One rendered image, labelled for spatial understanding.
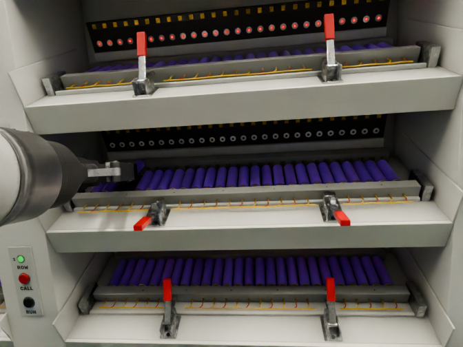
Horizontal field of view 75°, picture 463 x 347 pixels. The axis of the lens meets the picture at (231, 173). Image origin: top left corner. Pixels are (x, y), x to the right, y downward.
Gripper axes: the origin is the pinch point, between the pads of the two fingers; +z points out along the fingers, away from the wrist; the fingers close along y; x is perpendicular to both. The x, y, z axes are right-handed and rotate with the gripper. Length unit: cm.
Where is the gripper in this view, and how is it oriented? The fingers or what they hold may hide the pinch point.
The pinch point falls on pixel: (119, 173)
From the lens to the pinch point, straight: 53.9
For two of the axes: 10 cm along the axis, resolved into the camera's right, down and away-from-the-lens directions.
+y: -9.9, 0.5, 1.0
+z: 1.0, -0.2, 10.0
